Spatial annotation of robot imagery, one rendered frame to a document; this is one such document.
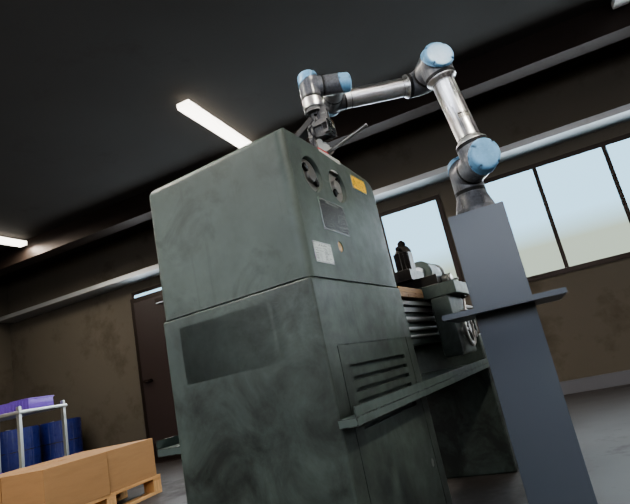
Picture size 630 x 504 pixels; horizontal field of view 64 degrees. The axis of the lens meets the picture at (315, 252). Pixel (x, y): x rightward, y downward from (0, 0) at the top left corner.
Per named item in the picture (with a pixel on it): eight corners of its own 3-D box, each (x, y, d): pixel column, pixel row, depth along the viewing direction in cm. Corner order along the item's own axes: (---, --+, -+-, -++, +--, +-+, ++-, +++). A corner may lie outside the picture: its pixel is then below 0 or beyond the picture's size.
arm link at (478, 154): (492, 179, 189) (435, 58, 201) (509, 162, 175) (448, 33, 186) (463, 188, 187) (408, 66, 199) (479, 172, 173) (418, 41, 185)
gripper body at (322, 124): (328, 131, 174) (321, 101, 177) (307, 141, 178) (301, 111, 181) (338, 138, 181) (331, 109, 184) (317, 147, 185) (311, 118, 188)
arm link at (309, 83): (319, 66, 183) (296, 69, 182) (325, 92, 181) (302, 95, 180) (317, 78, 191) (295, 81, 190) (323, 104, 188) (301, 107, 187)
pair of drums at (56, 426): (95, 474, 662) (89, 413, 680) (22, 498, 568) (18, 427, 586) (60, 480, 684) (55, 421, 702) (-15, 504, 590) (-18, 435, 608)
